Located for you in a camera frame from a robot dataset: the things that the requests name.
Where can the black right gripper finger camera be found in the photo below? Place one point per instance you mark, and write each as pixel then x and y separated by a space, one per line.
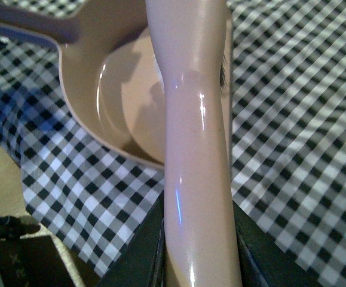
pixel 263 263

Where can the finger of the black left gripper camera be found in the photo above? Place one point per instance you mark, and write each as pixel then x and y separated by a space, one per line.
pixel 142 264

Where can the black white checkered bedsheet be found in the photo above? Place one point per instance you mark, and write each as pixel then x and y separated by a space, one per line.
pixel 288 141

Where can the beige plastic dustpan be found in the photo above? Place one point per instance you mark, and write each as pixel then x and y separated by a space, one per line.
pixel 107 72

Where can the beige brush handle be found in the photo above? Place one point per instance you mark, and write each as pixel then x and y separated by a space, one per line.
pixel 188 38

